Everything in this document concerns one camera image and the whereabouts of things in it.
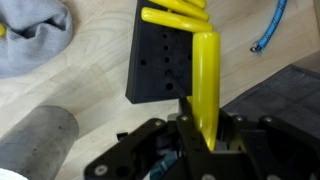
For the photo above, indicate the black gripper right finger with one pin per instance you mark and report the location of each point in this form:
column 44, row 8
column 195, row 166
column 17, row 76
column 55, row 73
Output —
column 275, row 149

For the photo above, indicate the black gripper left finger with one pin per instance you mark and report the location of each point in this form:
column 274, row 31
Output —
column 138, row 152

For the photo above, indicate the black wedge tool stand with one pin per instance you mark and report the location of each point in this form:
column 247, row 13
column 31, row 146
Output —
column 160, row 65

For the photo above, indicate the black foam panel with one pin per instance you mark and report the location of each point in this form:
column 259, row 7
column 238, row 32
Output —
column 292, row 94

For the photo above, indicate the grey metal cylinder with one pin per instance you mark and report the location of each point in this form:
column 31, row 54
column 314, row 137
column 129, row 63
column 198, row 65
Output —
column 36, row 147

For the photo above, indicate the grey white cloth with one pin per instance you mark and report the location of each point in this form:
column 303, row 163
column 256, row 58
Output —
column 36, row 31

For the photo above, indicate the yellow T-handle key in stand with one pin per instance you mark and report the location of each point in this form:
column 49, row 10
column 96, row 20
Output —
column 175, row 21

